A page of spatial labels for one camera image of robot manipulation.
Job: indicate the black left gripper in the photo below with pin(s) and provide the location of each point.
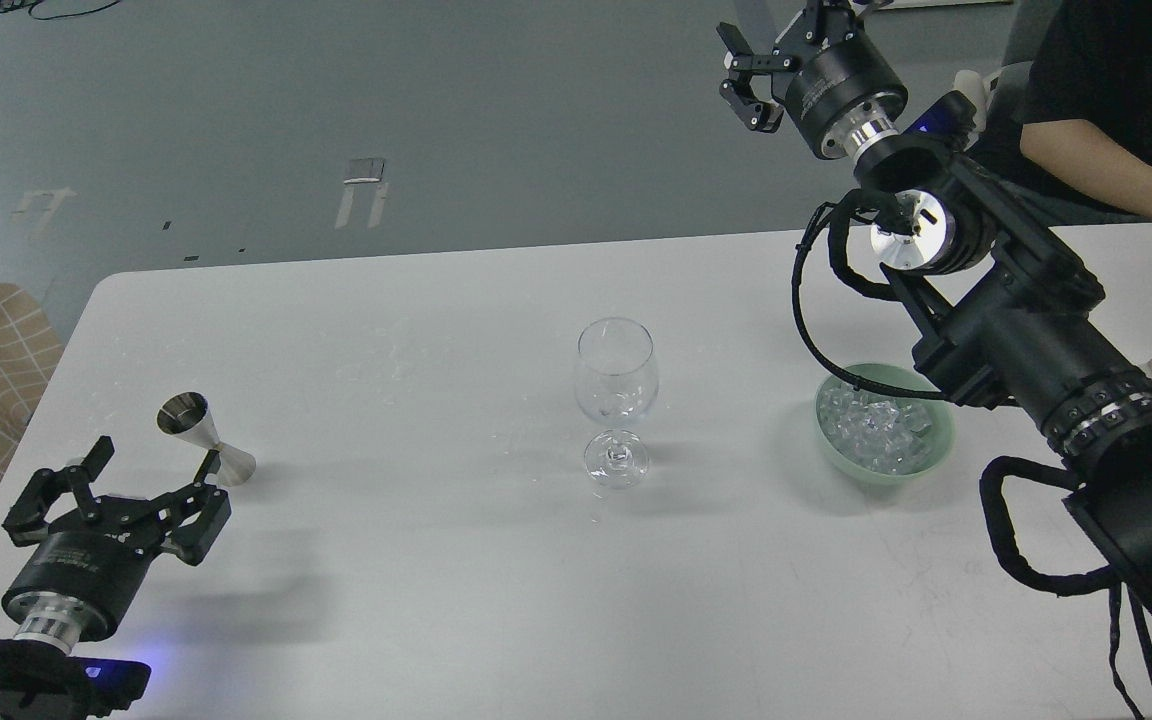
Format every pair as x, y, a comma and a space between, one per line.
89, 564

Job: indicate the steel cocktail jigger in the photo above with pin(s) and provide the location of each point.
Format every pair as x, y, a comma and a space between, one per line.
188, 416

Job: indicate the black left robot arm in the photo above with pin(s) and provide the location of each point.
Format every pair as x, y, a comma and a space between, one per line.
39, 682

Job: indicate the green bowl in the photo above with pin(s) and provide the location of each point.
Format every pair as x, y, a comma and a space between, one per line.
884, 425

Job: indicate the clear ice cubes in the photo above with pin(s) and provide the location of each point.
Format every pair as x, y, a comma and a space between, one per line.
876, 430

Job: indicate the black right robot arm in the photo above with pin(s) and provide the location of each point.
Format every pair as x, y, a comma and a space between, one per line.
1001, 303

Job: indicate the seated person in black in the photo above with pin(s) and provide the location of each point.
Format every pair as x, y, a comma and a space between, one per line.
1078, 149

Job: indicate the clear wine glass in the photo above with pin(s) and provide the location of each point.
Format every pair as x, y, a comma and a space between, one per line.
615, 383

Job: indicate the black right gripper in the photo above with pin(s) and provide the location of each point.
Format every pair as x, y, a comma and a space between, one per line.
829, 69

